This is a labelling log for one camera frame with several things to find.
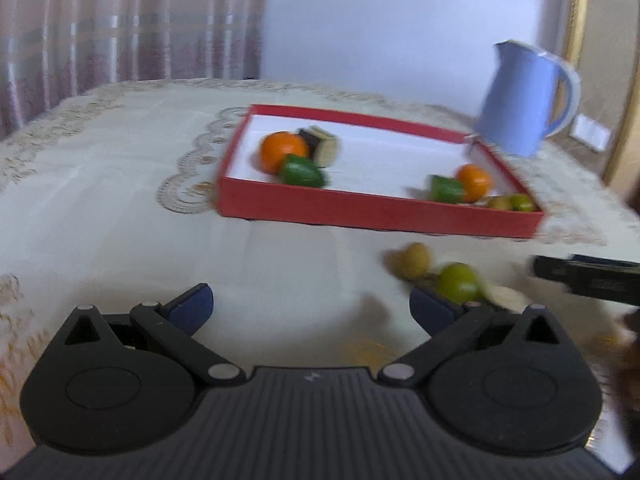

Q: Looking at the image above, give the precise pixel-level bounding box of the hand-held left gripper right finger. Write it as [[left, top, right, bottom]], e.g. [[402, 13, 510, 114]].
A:
[[377, 286, 576, 387]]

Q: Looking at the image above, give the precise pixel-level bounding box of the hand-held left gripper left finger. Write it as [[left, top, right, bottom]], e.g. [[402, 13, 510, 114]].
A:
[[63, 283, 246, 387]]

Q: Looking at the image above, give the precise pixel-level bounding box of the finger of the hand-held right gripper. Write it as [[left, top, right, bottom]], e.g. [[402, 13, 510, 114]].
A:
[[532, 254, 640, 307]]

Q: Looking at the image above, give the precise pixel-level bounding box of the small dark sugarcane piece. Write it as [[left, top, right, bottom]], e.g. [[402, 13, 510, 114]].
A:
[[481, 285, 532, 314]]

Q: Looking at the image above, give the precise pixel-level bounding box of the small cut green fruit piece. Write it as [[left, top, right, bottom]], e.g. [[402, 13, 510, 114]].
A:
[[430, 175, 465, 204]]

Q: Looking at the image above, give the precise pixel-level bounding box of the red shallow cardboard box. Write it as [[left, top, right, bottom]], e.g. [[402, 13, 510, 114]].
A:
[[216, 104, 545, 239]]

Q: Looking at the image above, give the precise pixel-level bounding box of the large cut green fruit piece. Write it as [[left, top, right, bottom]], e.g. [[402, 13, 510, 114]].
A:
[[278, 154, 327, 190]]

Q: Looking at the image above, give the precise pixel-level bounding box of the large dark sugarcane piece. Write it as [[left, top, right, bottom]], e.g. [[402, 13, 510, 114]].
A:
[[299, 126, 342, 168]]

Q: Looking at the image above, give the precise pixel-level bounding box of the cream embroidered tablecloth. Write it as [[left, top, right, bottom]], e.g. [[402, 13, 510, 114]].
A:
[[0, 77, 640, 476]]

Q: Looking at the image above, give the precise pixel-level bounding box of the small orange tangerine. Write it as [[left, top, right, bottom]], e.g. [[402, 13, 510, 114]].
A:
[[456, 163, 494, 199]]

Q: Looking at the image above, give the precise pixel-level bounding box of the large orange tangerine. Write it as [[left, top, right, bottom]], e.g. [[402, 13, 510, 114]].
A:
[[259, 131, 311, 175]]

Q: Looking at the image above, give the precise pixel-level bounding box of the light blue electric kettle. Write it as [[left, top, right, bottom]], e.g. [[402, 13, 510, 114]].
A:
[[472, 39, 583, 158]]

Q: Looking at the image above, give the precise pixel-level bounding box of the pink patterned curtain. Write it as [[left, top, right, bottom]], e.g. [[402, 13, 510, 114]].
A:
[[0, 0, 272, 142]]

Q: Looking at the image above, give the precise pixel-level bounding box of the white wall switch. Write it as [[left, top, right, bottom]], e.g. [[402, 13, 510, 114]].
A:
[[570, 114, 612, 152]]

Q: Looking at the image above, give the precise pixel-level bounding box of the golden wall trim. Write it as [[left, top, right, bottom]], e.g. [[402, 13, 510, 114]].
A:
[[561, 0, 592, 68]]

